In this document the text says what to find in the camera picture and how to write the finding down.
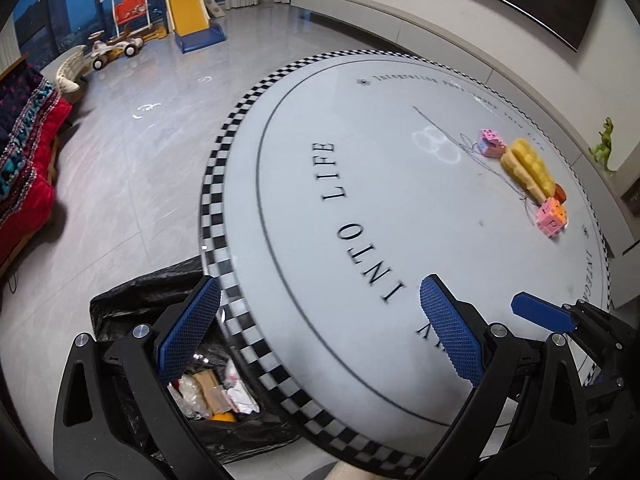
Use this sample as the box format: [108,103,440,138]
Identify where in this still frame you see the cardboard piece in bag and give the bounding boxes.
[193,370,232,415]

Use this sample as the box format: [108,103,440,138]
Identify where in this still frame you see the white basket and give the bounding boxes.
[54,46,87,96]

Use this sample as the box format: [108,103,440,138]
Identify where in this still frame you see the stack of red-brown discs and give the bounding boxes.
[553,183,566,204]

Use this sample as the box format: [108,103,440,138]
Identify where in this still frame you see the green dinosaur toy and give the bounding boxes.
[589,117,616,174]

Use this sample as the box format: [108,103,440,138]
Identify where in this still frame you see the yellow sponge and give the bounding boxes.
[500,139,556,205]

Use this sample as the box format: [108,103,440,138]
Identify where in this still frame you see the small pink foam block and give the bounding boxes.
[477,129,506,158]

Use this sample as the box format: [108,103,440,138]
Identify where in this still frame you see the red patterned blanket sofa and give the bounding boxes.
[1,58,72,261]

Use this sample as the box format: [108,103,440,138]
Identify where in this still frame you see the orange fruit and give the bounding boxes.
[209,412,236,424]

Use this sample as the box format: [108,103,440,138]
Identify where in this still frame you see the orange pink foam cube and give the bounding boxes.
[536,197,567,237]

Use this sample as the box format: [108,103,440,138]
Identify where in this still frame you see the yellow toy slide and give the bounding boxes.
[165,0,227,53]

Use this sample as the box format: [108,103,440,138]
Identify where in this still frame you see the toy race car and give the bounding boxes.
[88,29,144,70]

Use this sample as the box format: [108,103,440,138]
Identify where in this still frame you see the black string loop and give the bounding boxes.
[412,106,539,226]

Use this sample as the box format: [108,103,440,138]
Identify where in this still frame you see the clear plastic bag red print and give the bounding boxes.
[224,360,260,415]

